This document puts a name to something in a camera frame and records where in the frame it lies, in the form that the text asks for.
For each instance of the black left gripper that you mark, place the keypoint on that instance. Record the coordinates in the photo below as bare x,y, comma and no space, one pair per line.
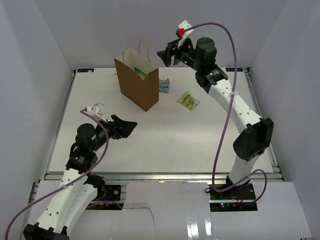
124,128

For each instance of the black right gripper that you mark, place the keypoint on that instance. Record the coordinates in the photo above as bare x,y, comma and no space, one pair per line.
173,50

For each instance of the green Fox's candy bag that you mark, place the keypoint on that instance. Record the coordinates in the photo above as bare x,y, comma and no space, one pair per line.
140,73

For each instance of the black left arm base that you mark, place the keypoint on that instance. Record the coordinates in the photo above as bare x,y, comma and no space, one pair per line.
110,192

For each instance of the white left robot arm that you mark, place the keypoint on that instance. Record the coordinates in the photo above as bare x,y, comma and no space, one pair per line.
78,186

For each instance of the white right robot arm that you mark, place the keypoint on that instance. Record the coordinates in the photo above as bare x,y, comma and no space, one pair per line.
255,132

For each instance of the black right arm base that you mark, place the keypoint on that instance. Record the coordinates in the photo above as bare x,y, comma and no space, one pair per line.
233,200

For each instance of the brown paper bag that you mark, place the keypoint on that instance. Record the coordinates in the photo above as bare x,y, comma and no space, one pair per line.
143,92

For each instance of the blue white snack packet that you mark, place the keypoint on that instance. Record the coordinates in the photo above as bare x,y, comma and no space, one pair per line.
164,85

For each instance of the green yellow snack packet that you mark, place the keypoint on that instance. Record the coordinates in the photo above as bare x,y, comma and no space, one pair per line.
188,101

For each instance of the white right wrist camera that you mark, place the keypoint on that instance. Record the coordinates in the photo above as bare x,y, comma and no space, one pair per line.
183,32

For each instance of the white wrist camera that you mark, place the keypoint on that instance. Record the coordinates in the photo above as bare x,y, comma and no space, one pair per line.
183,32
96,111

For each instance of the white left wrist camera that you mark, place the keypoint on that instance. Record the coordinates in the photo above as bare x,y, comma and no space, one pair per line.
96,111

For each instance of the aluminium table frame rail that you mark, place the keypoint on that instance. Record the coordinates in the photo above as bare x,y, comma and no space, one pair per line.
169,143

